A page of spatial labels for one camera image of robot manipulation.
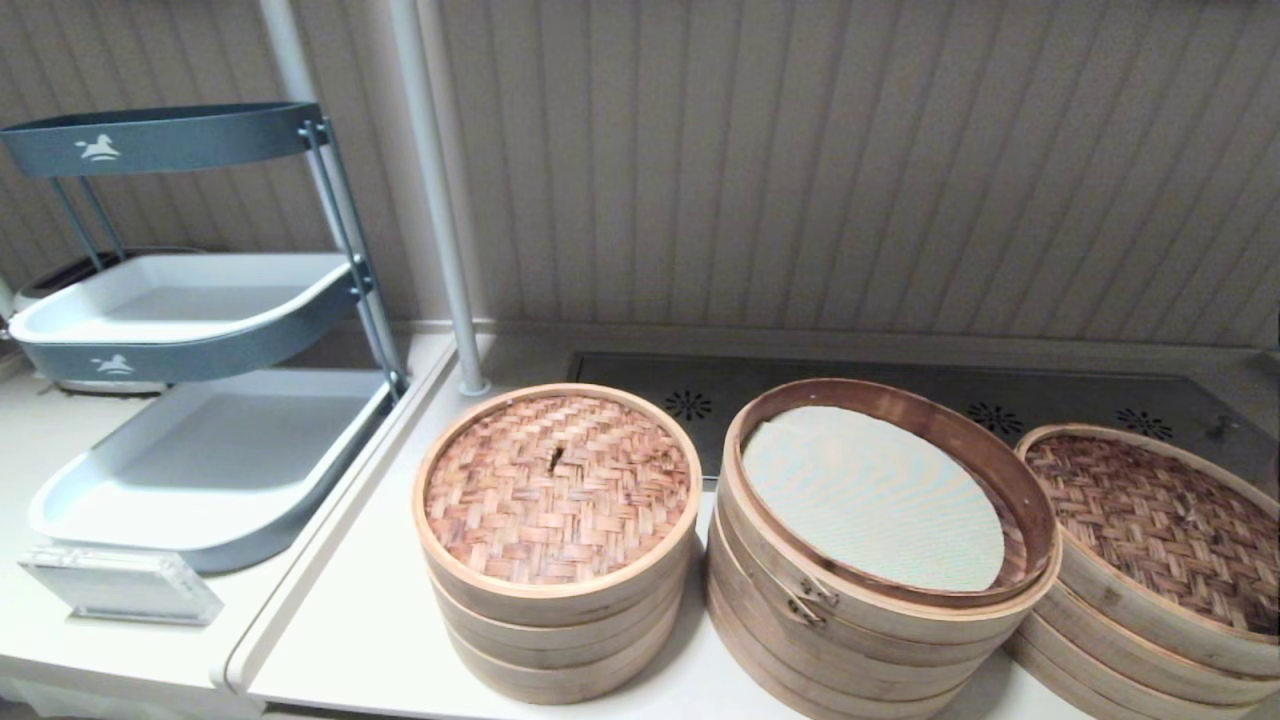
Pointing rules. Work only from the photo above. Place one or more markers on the large woven bamboo steamer lid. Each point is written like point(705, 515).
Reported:
point(1160, 520)

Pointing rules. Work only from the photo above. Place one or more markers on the small woven bamboo steamer lid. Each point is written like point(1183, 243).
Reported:
point(560, 490)

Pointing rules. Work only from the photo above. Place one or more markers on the white round steamer liner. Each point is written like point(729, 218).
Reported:
point(870, 490)

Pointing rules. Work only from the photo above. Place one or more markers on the small bamboo steamer basket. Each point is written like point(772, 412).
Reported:
point(560, 637)
point(560, 690)
point(560, 662)

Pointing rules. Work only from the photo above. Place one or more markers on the large bamboo steamer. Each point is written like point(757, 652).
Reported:
point(900, 628)

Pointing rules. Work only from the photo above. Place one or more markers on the large bamboo steamer basket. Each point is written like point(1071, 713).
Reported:
point(840, 695)
point(880, 668)

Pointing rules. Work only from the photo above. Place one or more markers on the right bamboo steamer stack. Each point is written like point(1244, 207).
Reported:
point(1150, 657)

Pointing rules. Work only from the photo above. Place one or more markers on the dark metal vented panel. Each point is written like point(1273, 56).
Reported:
point(640, 385)

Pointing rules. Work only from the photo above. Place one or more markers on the white vertical pole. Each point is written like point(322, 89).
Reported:
point(432, 150)

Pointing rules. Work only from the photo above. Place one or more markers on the grey-blue rack tray white inside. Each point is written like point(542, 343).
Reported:
point(180, 298)
point(220, 458)

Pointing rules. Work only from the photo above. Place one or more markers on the grey-blue rack tray with horse logo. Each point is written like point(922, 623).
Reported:
point(180, 143)

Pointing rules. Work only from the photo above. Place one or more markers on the clear acrylic warning sign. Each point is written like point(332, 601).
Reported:
point(118, 590)

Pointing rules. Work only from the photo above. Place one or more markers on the grey-blue metal rack frame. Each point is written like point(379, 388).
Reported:
point(360, 279)

